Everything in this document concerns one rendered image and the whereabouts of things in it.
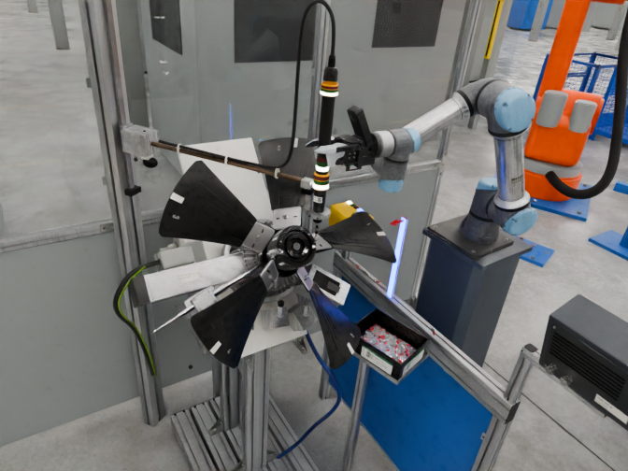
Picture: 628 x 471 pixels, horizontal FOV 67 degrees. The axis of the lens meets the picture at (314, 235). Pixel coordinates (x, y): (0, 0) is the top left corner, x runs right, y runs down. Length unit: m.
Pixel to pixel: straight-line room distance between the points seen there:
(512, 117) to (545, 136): 3.54
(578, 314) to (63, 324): 1.79
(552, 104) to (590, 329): 3.83
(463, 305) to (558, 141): 3.30
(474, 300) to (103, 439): 1.71
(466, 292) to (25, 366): 1.75
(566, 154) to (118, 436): 4.31
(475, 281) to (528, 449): 1.02
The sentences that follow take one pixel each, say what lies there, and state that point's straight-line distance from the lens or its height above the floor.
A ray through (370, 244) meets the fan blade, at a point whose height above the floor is 1.16.
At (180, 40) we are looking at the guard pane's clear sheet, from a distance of 1.82.
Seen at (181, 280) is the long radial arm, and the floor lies 1.11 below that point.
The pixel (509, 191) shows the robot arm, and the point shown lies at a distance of 1.71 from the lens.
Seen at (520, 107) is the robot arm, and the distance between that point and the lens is 1.54.
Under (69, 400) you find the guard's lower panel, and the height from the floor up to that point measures 0.18.
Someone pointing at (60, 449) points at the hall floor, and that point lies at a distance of 2.50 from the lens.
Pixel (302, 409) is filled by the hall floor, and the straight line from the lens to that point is 2.48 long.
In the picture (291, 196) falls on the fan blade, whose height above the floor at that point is 1.30.
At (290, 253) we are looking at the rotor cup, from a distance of 1.29.
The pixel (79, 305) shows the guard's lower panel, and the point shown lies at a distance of 2.11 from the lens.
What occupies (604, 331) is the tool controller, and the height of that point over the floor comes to 1.24.
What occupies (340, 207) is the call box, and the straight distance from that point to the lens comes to 1.87.
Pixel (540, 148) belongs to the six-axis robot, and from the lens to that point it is 5.10.
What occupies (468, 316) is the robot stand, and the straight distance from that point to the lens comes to 1.99.
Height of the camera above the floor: 1.90
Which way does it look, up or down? 30 degrees down
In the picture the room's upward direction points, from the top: 5 degrees clockwise
